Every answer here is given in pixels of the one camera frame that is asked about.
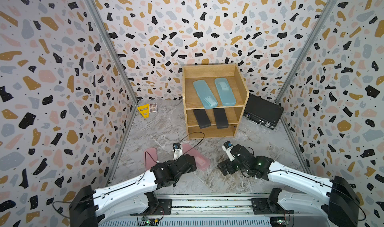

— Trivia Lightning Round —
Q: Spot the aluminium corner post right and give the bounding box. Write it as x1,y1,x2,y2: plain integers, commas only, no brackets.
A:
275,0,338,105

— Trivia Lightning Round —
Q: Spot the translucent blue pencil case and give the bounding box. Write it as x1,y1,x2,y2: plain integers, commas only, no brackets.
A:
193,80,218,109
215,78,237,106

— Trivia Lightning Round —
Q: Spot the small card box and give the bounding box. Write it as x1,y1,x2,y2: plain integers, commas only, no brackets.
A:
149,103,158,113

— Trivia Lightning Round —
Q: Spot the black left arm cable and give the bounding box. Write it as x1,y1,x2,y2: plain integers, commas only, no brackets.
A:
52,131,206,219

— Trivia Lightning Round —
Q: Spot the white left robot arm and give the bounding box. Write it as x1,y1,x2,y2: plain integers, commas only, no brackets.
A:
69,154,197,227

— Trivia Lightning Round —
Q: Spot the black aluminium briefcase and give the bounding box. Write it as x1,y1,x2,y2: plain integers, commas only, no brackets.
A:
243,94,284,129

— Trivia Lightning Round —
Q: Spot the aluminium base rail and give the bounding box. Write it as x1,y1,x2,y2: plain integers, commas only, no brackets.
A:
89,192,340,227

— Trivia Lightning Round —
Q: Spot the aluminium corner post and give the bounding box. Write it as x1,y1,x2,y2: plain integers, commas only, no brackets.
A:
275,0,338,105
84,0,138,106

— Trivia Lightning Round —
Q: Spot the yellow triangular object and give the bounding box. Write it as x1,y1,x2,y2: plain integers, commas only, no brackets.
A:
137,104,150,119

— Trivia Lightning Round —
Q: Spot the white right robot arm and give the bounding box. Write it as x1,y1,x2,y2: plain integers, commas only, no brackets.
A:
218,141,361,227

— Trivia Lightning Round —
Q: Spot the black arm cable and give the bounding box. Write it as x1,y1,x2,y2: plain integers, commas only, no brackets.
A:
239,145,367,222
52,131,206,219

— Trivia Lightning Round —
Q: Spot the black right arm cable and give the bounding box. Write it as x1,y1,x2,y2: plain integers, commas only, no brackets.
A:
239,145,367,222

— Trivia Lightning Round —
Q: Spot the wooden three-tier shelf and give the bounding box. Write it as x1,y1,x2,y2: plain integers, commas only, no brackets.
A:
182,64,250,140

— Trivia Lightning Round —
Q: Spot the black pencil case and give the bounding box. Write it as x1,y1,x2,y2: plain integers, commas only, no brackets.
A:
193,109,211,129
213,108,229,129

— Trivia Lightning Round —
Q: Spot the pink pencil case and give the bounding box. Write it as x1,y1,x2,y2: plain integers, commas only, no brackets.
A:
144,148,158,171
182,144,211,171

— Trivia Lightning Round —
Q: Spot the aluminium corner post left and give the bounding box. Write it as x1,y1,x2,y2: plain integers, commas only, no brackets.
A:
84,0,138,106

